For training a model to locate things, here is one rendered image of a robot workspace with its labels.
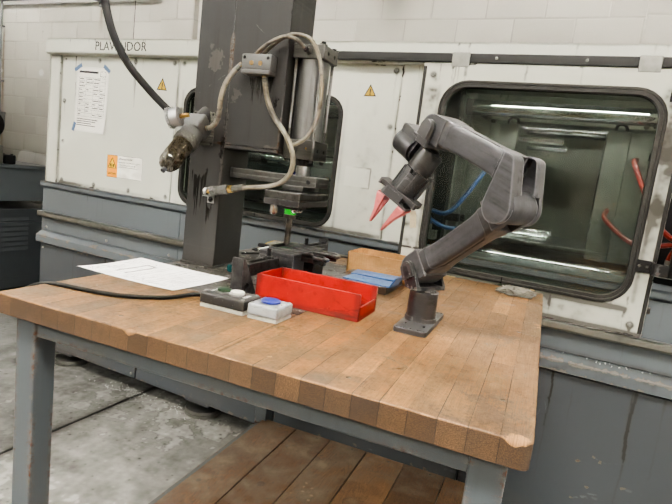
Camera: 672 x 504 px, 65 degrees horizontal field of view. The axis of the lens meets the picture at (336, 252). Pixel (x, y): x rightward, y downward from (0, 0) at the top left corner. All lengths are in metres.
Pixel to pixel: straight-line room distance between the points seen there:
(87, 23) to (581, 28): 4.69
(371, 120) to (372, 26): 2.50
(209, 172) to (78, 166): 1.56
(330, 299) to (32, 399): 0.62
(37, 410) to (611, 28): 3.80
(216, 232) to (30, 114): 5.63
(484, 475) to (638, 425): 1.21
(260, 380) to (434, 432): 0.27
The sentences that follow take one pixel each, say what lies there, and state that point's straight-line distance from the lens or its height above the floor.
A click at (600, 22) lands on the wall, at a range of 4.13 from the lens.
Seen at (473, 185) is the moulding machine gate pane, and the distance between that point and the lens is 1.86.
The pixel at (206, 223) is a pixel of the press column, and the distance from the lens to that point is 1.50.
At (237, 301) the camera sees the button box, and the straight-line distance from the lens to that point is 1.07.
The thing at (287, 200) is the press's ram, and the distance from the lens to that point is 1.32.
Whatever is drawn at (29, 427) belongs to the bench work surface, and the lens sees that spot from 1.26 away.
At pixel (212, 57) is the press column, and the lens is 1.52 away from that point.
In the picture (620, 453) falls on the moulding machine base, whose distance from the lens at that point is 2.00.
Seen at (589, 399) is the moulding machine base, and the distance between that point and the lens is 1.94.
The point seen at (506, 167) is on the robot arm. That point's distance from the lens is 0.97.
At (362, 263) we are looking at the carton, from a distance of 1.60.
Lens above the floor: 1.21
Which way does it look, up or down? 9 degrees down
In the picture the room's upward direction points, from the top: 7 degrees clockwise
